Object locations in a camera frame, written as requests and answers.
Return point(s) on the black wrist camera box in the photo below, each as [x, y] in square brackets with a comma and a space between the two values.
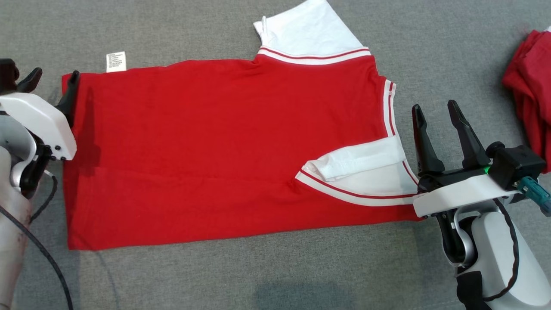
[7, 75]
[516, 165]

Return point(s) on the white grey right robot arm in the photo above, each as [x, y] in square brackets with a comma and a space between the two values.
[495, 258]

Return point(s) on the red white lettered t-shirt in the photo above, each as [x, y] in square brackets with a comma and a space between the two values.
[215, 150]

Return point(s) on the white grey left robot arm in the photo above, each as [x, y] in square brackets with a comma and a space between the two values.
[10, 224]

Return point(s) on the red shorts white stripe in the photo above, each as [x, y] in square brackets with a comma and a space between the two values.
[533, 86]

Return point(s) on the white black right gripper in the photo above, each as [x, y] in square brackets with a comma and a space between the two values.
[456, 196]

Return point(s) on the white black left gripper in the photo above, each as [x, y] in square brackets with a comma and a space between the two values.
[38, 120]

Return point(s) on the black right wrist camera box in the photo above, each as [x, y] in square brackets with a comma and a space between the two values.
[516, 165]

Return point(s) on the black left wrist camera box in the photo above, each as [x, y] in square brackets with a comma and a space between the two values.
[7, 75]

